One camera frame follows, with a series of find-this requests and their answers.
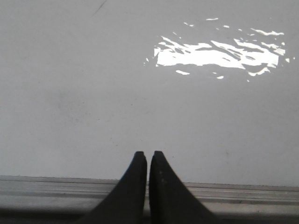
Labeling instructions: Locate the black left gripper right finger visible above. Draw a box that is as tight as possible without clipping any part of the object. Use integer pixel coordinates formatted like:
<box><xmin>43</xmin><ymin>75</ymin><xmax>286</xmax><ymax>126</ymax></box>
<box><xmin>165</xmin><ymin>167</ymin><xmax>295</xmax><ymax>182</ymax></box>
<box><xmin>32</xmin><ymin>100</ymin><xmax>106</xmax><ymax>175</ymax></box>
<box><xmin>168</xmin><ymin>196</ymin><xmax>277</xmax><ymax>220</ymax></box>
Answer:
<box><xmin>149</xmin><ymin>151</ymin><xmax>224</xmax><ymax>224</ymax></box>

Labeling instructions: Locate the white whiteboard with aluminium frame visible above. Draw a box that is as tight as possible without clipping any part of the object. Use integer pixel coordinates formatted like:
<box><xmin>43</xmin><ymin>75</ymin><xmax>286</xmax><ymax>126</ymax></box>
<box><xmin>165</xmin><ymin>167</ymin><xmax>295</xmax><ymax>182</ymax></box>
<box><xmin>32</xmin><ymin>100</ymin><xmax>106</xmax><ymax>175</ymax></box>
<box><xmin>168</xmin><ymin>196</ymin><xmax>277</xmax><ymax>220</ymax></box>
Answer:
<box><xmin>0</xmin><ymin>0</ymin><xmax>299</xmax><ymax>217</ymax></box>

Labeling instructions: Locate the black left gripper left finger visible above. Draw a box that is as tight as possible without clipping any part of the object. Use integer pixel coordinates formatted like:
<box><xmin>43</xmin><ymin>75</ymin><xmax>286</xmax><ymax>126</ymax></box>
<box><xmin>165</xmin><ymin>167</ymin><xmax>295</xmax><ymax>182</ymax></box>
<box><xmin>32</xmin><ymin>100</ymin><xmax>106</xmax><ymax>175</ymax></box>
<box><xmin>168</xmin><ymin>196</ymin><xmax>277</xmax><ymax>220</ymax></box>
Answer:
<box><xmin>79</xmin><ymin>151</ymin><xmax>147</xmax><ymax>224</ymax></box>

